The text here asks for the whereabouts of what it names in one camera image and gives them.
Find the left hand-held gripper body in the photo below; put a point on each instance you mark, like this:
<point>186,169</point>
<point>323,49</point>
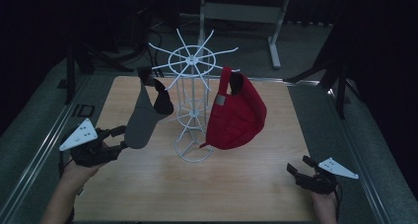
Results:
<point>79,136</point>

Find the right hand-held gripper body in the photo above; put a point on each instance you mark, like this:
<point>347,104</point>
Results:
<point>323,181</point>

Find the grey sun visor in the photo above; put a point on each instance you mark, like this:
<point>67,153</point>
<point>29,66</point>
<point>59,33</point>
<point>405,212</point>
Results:
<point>141,125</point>

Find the red baseball cap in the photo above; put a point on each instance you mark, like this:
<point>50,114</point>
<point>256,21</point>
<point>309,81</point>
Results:
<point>240,118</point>

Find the person's right hand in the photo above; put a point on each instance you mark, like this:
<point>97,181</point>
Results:
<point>325,206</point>

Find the person's left hand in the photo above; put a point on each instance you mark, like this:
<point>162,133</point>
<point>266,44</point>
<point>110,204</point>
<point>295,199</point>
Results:
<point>79,173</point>

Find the black tripod stand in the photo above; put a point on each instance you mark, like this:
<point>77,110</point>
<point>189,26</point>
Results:
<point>70,79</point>
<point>341,86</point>

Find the metal floor rail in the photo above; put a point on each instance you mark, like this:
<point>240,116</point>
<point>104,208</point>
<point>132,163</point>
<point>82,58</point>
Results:
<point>33,164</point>
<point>361,191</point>

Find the white desk frame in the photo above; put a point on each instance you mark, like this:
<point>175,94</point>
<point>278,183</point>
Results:
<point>243,13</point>

